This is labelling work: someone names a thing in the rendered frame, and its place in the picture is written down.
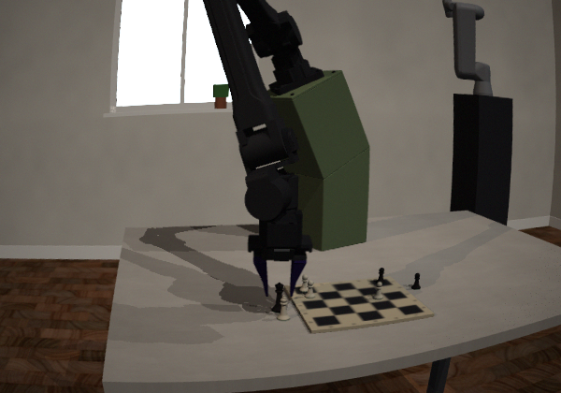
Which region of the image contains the white pawn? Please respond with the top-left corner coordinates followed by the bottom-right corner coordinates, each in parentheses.
top-left (373, 282), bottom-right (383, 299)
top-left (305, 281), bottom-right (315, 298)
top-left (299, 275), bottom-right (309, 292)

